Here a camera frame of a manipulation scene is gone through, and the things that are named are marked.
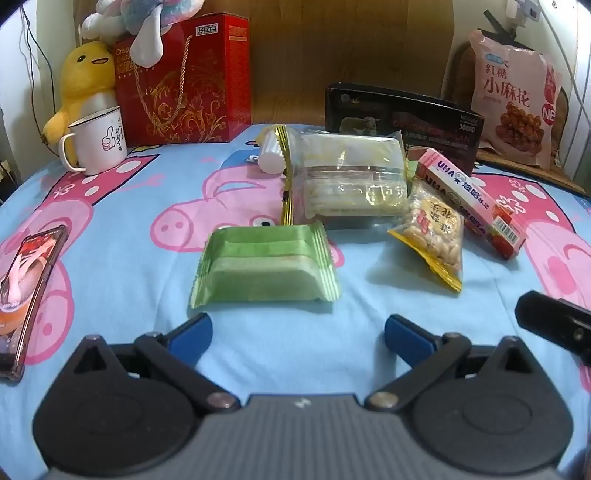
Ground printed blue blanket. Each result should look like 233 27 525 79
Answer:
0 124 591 480

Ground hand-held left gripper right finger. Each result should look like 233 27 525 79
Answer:
365 314 536 411

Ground black tape strips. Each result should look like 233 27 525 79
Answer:
482 9 532 47

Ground wooden board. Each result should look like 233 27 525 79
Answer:
76 0 513 127

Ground yellow peanut packet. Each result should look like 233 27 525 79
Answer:
388 178 465 292

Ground smartphone in clear case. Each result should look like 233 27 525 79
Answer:
0 224 68 381

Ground pastel plush toy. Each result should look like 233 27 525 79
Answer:
81 0 206 68

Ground pink snack box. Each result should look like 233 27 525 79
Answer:
416 148 528 260

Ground white wall plug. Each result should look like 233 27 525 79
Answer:
505 0 541 24

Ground red gift box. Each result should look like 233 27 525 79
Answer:
113 13 252 147

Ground light green pastry packet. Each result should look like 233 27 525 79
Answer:
188 220 342 309

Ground white candy roll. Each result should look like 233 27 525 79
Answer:
257 127 289 175

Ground large pink snack bag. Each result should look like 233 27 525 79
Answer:
468 28 564 171

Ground clear cake packet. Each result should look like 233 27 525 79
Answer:
281 126 411 227

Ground yellow duck plush toy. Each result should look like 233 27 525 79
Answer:
43 41 118 145

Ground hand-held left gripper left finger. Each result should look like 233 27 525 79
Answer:
55 313 241 414

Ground white enamel mug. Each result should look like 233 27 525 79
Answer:
58 105 129 176

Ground black box with sheep print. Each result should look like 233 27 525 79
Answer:
324 83 485 174

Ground black wall cable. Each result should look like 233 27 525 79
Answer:
18 4 54 144

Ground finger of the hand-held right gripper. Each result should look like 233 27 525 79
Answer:
515 291 591 367

